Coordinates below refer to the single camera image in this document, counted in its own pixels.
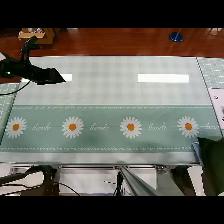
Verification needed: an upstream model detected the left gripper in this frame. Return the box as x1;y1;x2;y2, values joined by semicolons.
29;67;67;86

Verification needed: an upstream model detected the wooden furniture piece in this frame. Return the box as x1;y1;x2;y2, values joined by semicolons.
17;28;57;45

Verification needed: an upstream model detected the blue round object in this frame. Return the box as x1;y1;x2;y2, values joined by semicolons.
168;31;185;44

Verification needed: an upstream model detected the lavender garment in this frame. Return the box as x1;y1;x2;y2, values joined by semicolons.
191;141;203;165

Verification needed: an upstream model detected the black cable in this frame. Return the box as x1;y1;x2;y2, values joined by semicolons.
0;79;32;98
52;181;82;197

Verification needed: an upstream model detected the silver frame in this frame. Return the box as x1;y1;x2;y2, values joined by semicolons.
0;151;202;197

